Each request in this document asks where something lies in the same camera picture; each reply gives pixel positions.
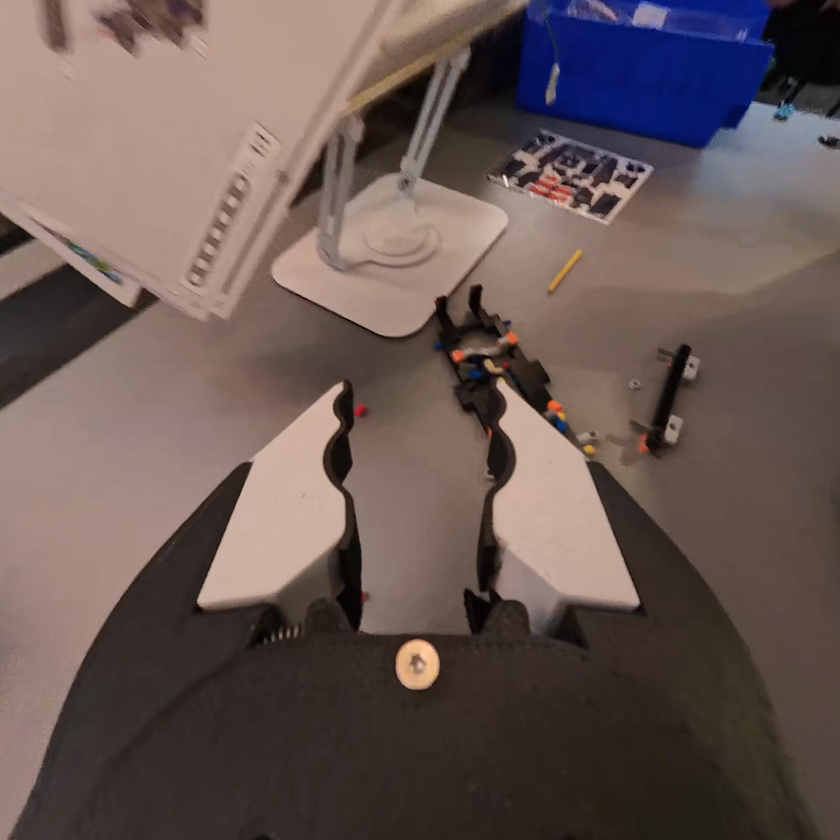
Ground lego instruction booklet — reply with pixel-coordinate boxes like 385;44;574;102
0;0;408;324

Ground yellow lego tube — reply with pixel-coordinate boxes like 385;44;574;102
546;248;584;295

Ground blue plastic bin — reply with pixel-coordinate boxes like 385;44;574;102
515;0;775;148

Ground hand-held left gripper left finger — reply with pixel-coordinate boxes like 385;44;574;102
196;379;363;632

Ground white book stand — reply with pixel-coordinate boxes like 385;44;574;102
272;0;560;340

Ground black lego chassis build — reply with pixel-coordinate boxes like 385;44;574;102
433;284;601;458

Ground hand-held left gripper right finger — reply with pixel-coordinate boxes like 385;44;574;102
476;379;642;626

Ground black lego gear rack assembly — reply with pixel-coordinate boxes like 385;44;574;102
629;343;702;460

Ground lego sticker sheet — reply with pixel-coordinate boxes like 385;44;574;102
486;128;655;226

